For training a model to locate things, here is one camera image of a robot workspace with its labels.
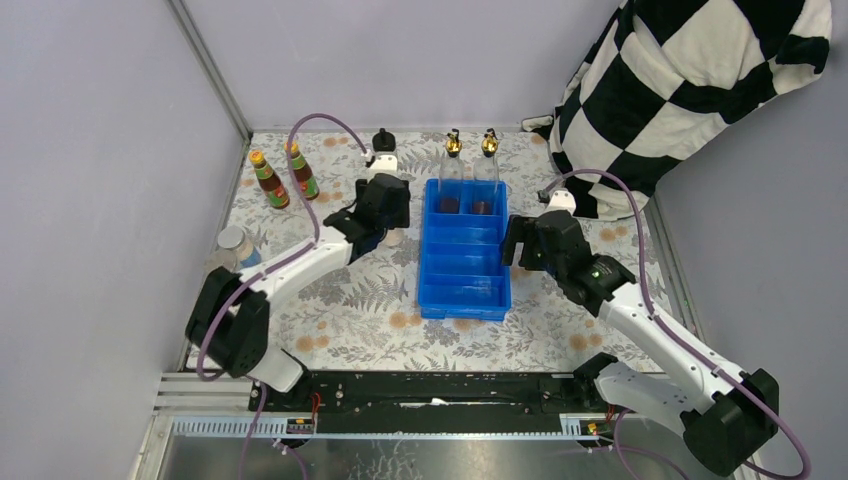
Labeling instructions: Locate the black lid spice jar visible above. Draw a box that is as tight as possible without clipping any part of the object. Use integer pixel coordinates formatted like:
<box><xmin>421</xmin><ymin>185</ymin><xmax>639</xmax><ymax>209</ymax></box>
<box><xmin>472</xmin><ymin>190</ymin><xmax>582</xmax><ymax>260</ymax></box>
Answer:
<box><xmin>383</xmin><ymin>229</ymin><xmax>405</xmax><ymax>248</ymax></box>
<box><xmin>372</xmin><ymin>128</ymin><xmax>397</xmax><ymax>155</ymax></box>

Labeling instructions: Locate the glass oil bottle gold spout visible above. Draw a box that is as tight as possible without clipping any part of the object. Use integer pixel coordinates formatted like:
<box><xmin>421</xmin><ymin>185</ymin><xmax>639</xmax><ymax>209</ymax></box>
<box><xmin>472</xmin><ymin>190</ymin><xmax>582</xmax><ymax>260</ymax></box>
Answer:
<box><xmin>438</xmin><ymin>129</ymin><xmax>464</xmax><ymax>214</ymax></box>

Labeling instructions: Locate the blue plastic divided bin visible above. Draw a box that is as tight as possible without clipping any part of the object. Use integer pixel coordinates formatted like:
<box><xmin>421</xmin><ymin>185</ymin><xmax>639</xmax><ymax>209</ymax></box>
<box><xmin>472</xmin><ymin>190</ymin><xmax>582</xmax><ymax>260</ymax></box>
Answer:
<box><xmin>417</xmin><ymin>178</ymin><xmax>512</xmax><ymax>322</ymax></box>

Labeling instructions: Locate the brown sauce bottle yellow cap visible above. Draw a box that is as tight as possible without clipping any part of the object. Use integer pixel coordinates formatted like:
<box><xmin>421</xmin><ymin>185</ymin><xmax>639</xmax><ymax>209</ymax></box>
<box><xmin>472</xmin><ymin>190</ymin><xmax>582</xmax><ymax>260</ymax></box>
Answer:
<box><xmin>248</xmin><ymin>150</ymin><xmax>290</xmax><ymax>210</ymax></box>

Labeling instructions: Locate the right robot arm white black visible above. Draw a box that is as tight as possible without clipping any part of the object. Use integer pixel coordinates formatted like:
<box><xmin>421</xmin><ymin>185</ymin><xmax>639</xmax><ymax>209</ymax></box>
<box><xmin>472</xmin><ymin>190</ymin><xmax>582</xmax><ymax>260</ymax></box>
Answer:
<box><xmin>502</xmin><ymin>210</ymin><xmax>779</xmax><ymax>476</ymax></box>

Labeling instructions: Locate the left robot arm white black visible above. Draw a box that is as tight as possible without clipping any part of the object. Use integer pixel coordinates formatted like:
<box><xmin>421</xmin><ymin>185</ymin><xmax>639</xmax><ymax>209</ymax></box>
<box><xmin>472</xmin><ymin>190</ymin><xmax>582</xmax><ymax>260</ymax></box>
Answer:
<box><xmin>185</xmin><ymin>173</ymin><xmax>411</xmax><ymax>411</ymax></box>

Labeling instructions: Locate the floral table mat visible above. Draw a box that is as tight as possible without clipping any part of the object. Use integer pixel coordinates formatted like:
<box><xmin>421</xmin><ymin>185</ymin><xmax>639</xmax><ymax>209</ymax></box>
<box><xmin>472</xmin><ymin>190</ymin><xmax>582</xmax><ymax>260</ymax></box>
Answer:
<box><xmin>228</xmin><ymin>131</ymin><xmax>657</xmax><ymax>373</ymax></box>

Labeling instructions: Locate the silver lid spice jar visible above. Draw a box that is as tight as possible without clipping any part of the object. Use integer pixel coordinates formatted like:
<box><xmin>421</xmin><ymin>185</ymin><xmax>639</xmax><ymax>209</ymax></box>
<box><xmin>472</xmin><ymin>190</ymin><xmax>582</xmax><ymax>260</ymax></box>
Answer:
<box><xmin>217</xmin><ymin>225</ymin><xmax>262</xmax><ymax>268</ymax></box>

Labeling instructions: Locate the black white checkered cloth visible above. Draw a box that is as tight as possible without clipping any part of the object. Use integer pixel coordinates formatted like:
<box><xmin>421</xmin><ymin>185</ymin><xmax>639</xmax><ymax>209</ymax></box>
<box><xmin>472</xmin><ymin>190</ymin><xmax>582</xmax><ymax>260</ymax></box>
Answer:
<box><xmin>522</xmin><ymin>0</ymin><xmax>832</xmax><ymax>221</ymax></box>

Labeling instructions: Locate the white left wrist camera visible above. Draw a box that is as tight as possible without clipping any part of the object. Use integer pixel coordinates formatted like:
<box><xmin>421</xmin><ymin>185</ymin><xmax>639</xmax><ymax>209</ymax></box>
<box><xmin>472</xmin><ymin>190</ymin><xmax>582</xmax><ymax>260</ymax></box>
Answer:
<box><xmin>365</xmin><ymin>152</ymin><xmax>398</xmax><ymax>180</ymax></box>

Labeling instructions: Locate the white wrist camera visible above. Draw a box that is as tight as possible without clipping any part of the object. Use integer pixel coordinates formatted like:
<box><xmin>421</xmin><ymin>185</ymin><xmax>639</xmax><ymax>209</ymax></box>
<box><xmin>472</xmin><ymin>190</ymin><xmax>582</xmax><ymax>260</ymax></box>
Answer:
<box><xmin>365</xmin><ymin>152</ymin><xmax>398</xmax><ymax>180</ymax></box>
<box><xmin>537</xmin><ymin>188</ymin><xmax>577</xmax><ymax>215</ymax></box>

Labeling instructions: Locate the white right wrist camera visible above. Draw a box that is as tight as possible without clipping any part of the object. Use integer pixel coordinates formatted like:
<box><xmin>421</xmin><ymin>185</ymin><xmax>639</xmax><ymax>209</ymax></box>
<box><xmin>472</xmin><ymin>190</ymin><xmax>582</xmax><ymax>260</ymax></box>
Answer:
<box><xmin>537</xmin><ymin>188</ymin><xmax>577</xmax><ymax>215</ymax></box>

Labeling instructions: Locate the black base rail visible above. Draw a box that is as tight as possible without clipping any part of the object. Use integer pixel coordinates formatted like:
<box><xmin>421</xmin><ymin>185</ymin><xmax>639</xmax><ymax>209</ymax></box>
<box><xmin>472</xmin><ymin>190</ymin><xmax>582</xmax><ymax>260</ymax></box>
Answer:
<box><xmin>248</xmin><ymin>370</ymin><xmax>615</xmax><ymax>436</ymax></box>

